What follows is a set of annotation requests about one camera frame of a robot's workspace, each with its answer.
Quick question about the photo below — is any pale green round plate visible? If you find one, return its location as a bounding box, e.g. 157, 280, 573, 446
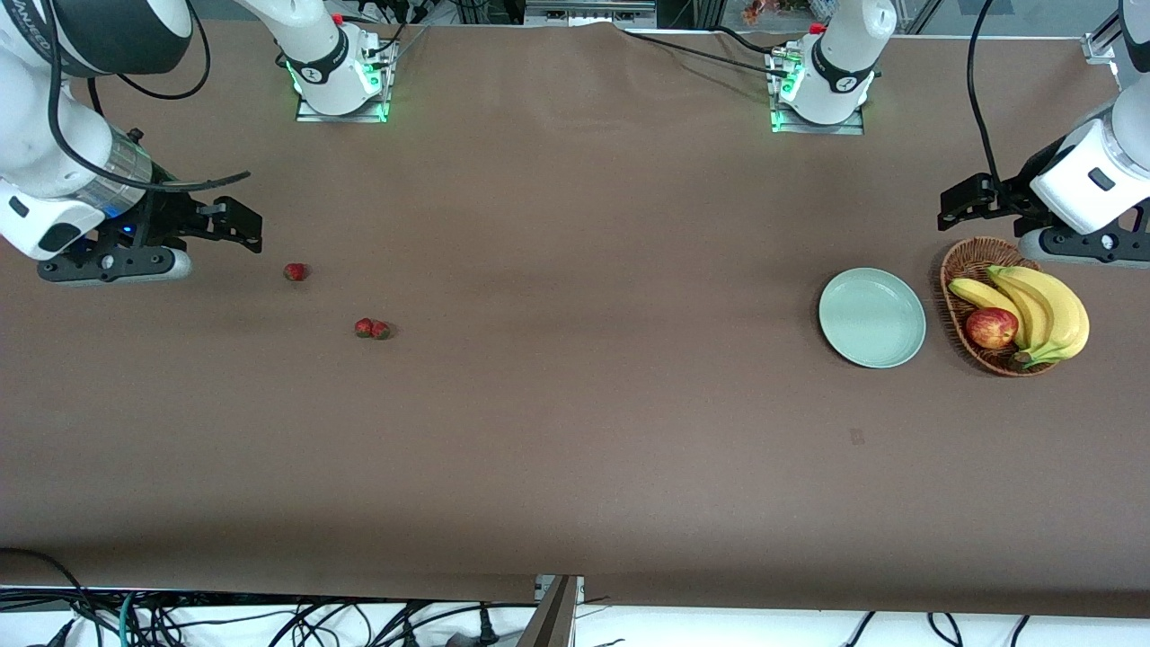
818, 267, 927, 369

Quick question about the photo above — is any red apple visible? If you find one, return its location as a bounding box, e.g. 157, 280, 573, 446
966, 307, 1020, 350

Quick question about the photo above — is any yellow banana bunch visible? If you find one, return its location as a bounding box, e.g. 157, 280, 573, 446
950, 264, 1091, 368

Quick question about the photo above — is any brown wicker basket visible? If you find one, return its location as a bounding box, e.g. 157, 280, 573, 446
940, 236, 1066, 377

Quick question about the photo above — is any colourful background object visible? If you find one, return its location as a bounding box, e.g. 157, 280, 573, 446
744, 0, 809, 25

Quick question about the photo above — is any large table cover sheet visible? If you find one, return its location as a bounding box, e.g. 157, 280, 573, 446
0, 18, 1150, 621

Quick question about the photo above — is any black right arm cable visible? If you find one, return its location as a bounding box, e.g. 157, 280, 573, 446
45, 0, 252, 194

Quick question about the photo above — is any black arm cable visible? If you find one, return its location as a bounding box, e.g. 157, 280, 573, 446
45, 0, 252, 194
966, 0, 1003, 185

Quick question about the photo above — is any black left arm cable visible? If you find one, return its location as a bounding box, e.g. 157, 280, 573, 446
966, 0, 1003, 185

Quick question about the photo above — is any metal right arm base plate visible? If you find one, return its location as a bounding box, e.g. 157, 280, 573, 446
295, 36, 396, 124

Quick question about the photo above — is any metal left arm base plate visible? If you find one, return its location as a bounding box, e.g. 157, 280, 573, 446
768, 45, 865, 136

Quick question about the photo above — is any short black table cable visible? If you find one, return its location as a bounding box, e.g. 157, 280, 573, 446
714, 25, 787, 57

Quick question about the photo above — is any long black table cable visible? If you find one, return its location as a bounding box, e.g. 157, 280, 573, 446
615, 29, 792, 77

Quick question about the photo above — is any grey metal frame box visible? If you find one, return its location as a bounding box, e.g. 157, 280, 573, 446
524, 0, 659, 28

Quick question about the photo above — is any aluminium profile post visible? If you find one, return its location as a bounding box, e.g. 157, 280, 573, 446
517, 575, 585, 647

